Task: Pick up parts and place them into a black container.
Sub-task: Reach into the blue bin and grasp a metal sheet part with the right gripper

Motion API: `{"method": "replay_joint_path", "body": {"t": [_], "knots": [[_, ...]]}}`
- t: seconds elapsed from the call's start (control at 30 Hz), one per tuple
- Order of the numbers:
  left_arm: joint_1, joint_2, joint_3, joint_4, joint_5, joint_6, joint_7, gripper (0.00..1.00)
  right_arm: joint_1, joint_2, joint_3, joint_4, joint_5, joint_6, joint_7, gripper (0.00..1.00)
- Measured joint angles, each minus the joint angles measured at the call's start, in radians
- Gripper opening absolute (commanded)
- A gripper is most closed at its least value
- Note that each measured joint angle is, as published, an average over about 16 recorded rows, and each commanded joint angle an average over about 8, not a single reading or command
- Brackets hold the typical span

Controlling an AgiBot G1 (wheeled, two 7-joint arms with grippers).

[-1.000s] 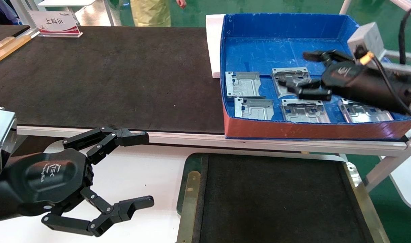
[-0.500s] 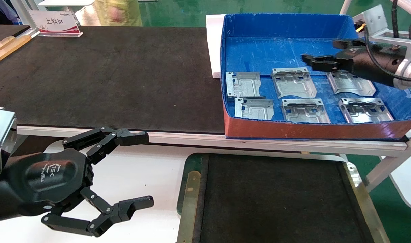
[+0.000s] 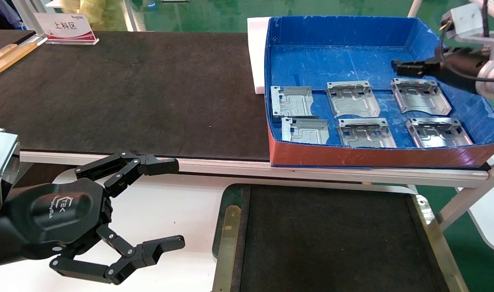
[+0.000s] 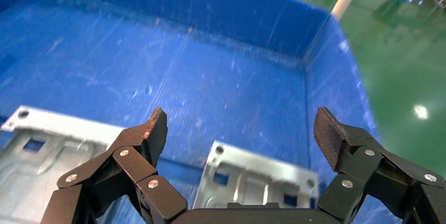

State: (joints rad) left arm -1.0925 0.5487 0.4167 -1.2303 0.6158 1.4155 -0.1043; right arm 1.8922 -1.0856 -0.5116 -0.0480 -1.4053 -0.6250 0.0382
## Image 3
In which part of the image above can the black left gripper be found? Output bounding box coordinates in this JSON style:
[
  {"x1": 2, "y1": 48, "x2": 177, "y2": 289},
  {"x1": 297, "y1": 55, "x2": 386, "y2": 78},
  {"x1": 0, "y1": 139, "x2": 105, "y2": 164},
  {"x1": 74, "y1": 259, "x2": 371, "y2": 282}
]
[{"x1": 7, "y1": 152, "x2": 186, "y2": 285}]

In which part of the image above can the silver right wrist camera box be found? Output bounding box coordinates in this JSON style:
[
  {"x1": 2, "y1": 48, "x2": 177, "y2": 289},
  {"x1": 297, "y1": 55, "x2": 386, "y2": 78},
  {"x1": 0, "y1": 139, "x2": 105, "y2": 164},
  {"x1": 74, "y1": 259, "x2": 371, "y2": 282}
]
[{"x1": 441, "y1": 4, "x2": 485, "y2": 40}]

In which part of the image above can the blue corrugated plastic box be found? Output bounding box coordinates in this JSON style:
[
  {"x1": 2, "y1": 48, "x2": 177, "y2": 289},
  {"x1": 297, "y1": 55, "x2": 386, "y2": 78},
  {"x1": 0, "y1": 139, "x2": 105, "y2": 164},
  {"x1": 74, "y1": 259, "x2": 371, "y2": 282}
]
[{"x1": 264, "y1": 15, "x2": 494, "y2": 169}]

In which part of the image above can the white foam block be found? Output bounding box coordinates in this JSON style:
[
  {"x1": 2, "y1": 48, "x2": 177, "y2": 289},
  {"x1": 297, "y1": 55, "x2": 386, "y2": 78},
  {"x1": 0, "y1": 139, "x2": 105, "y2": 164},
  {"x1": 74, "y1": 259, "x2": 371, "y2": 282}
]
[{"x1": 247, "y1": 17, "x2": 272, "y2": 94}]

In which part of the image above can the short black cable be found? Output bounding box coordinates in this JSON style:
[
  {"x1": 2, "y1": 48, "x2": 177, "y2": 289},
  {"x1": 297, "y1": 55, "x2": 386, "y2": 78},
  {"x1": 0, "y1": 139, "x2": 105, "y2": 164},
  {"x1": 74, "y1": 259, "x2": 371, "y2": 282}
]
[{"x1": 480, "y1": 0, "x2": 491, "y2": 39}]

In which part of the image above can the tan wooden strip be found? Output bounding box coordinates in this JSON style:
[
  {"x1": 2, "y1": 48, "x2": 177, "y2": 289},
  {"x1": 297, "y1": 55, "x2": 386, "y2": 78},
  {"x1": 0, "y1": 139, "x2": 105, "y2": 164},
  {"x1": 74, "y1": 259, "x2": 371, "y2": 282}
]
[{"x1": 0, "y1": 42, "x2": 39, "y2": 82}]

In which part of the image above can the person in yellow coverall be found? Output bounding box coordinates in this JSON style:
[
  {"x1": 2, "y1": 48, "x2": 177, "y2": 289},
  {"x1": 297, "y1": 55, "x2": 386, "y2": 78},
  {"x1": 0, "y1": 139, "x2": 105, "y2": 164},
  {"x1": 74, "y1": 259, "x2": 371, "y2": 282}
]
[{"x1": 60, "y1": 0, "x2": 128, "y2": 32}]

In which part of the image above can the white table leg post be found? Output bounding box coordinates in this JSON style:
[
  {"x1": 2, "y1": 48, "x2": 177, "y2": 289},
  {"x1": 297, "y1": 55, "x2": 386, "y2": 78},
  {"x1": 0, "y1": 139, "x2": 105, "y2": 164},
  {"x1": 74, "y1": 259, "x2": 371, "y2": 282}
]
[{"x1": 436, "y1": 162, "x2": 494, "y2": 232}]

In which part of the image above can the stamped sheet metal bracket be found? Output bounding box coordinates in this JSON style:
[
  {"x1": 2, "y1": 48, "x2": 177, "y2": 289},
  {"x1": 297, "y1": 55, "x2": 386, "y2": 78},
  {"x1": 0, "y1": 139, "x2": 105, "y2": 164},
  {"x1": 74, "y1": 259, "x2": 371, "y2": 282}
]
[
  {"x1": 271, "y1": 86, "x2": 314, "y2": 122},
  {"x1": 326, "y1": 80, "x2": 381, "y2": 119},
  {"x1": 281, "y1": 117, "x2": 329, "y2": 145},
  {"x1": 406, "y1": 118, "x2": 473, "y2": 148},
  {"x1": 337, "y1": 118, "x2": 398, "y2": 148},
  {"x1": 390, "y1": 77, "x2": 452, "y2": 116}
]

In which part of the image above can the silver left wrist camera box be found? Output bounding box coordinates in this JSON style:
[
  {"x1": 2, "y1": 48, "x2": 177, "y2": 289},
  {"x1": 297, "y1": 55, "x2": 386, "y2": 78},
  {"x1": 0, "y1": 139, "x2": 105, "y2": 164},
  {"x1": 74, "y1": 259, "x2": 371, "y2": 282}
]
[{"x1": 0, "y1": 130, "x2": 21, "y2": 212}]

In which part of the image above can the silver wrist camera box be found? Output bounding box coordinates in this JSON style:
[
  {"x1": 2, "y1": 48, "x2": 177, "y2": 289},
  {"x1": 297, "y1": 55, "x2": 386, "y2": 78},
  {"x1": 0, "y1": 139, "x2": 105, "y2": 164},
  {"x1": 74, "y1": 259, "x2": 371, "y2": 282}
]
[
  {"x1": 441, "y1": 4, "x2": 485, "y2": 40},
  {"x1": 0, "y1": 130, "x2": 21, "y2": 212}
]

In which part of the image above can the white metal stand post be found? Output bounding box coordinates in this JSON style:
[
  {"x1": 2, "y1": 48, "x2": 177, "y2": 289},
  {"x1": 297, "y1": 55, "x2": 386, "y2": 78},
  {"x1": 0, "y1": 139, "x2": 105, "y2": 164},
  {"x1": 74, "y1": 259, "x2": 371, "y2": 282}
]
[{"x1": 13, "y1": 0, "x2": 49, "y2": 37}]

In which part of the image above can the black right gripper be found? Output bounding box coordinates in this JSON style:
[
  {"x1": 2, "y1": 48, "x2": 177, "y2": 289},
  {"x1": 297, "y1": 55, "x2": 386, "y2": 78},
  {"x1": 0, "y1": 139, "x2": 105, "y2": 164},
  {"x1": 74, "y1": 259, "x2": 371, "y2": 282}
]
[{"x1": 391, "y1": 47, "x2": 490, "y2": 94}]

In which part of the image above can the blue fabric object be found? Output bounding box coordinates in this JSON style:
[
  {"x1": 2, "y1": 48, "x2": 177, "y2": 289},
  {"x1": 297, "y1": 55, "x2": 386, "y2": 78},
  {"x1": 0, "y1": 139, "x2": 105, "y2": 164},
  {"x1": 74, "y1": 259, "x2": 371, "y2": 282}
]
[{"x1": 0, "y1": 0, "x2": 24, "y2": 30}]

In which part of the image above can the long black cable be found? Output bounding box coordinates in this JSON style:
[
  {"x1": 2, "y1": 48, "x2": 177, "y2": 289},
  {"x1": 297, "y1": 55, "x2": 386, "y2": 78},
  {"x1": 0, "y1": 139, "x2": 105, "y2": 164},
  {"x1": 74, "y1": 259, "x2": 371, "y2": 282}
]
[{"x1": 436, "y1": 18, "x2": 494, "y2": 84}]

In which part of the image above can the white tubular frame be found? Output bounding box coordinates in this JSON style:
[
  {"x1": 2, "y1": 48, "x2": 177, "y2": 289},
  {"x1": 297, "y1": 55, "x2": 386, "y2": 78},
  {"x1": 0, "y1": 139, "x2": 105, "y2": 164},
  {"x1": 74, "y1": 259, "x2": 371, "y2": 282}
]
[{"x1": 408, "y1": 0, "x2": 494, "y2": 26}]

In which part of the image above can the white and red sign placard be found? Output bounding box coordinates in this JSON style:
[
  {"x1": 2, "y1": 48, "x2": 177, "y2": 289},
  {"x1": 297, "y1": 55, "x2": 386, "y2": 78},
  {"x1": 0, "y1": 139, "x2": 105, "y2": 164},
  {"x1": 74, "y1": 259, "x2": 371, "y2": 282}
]
[{"x1": 34, "y1": 12, "x2": 100, "y2": 45}]

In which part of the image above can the aluminium table edge rail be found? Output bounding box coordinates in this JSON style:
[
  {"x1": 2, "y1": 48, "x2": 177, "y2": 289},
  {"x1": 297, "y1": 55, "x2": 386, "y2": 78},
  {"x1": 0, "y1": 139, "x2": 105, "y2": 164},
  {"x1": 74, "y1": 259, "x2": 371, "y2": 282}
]
[{"x1": 20, "y1": 151, "x2": 490, "y2": 188}]

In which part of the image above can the white rounded floor base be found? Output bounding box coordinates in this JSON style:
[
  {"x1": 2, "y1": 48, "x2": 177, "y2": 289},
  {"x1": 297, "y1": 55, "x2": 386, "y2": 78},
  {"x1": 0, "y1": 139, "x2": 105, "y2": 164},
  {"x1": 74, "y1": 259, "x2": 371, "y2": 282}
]
[{"x1": 458, "y1": 144, "x2": 494, "y2": 255}]

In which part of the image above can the silver camera mount bracket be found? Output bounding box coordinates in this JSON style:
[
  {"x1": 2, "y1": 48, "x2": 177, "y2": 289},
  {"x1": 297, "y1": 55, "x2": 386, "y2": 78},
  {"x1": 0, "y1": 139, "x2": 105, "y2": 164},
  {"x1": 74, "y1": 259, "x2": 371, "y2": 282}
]
[{"x1": 453, "y1": 32, "x2": 494, "y2": 54}]

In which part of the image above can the dark felt table mat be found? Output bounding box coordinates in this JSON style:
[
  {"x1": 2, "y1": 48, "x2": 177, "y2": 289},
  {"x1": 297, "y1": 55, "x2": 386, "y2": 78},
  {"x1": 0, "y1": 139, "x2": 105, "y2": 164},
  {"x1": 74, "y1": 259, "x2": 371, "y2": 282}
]
[{"x1": 0, "y1": 30, "x2": 272, "y2": 161}]

